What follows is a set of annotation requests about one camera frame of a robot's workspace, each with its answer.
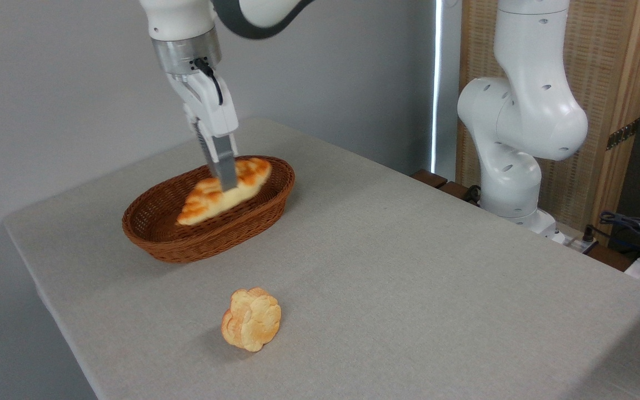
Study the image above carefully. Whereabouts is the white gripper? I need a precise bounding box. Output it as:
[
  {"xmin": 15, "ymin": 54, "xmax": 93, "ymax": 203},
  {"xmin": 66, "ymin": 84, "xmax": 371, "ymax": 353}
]
[{"xmin": 167, "ymin": 69, "xmax": 239, "ymax": 191}]

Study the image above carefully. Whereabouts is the long golden bread loaf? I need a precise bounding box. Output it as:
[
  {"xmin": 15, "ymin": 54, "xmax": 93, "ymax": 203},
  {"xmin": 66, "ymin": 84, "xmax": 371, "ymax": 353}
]
[{"xmin": 176, "ymin": 157, "xmax": 272, "ymax": 226}]

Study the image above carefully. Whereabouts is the round golden bread roll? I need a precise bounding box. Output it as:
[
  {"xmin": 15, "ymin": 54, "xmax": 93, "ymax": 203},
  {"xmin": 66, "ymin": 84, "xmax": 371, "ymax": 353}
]
[{"xmin": 221, "ymin": 287, "xmax": 282, "ymax": 353}]

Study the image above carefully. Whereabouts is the brown wicker basket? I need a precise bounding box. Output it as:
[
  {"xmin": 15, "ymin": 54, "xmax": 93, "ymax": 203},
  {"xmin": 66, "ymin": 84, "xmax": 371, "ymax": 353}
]
[{"xmin": 122, "ymin": 155, "xmax": 296, "ymax": 264}]

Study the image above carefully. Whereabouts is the wooden rattan folding screen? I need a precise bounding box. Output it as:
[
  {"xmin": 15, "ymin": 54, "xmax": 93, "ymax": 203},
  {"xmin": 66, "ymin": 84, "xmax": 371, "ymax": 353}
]
[{"xmin": 456, "ymin": 0, "xmax": 640, "ymax": 245}]

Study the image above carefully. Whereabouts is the metal screen hinge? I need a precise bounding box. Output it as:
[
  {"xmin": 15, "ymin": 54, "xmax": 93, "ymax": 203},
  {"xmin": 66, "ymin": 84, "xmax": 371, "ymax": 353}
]
[{"xmin": 606, "ymin": 118, "xmax": 640, "ymax": 151}]

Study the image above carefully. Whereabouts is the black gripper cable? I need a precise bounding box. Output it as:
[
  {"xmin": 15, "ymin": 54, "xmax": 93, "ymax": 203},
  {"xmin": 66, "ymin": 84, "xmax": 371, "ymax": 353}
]
[{"xmin": 194, "ymin": 58, "xmax": 224, "ymax": 106}]

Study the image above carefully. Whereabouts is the black cable bundle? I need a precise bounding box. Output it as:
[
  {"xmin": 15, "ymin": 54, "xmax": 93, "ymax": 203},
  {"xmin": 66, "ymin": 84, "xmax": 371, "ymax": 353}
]
[{"xmin": 584, "ymin": 211, "xmax": 640, "ymax": 262}]

